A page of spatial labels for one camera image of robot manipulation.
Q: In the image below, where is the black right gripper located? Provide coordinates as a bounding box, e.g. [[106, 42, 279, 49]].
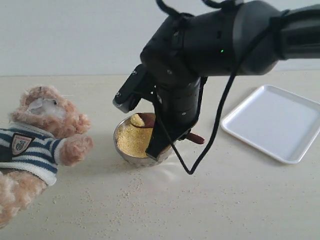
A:
[[145, 77, 208, 160]]

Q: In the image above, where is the dark red wooden spoon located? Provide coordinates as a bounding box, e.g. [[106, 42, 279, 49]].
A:
[[130, 112, 205, 145]]

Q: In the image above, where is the teddy bear striped sweater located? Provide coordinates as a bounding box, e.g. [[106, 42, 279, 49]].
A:
[[0, 84, 94, 223]]

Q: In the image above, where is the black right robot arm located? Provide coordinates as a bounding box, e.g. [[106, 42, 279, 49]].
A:
[[140, 0, 320, 142]]

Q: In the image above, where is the yellow-brown granular powder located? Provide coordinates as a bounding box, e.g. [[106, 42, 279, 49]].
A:
[[115, 117, 153, 159]]

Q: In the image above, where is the steel bowl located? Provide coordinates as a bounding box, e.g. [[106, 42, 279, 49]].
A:
[[113, 116, 173, 167]]

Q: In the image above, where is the white square plastic tray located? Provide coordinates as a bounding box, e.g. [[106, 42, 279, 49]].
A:
[[220, 84, 320, 165]]

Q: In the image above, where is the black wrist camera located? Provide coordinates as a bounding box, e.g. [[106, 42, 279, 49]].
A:
[[112, 64, 156, 114]]

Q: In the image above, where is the black cable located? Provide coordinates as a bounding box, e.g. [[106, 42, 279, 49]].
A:
[[152, 0, 291, 175]]

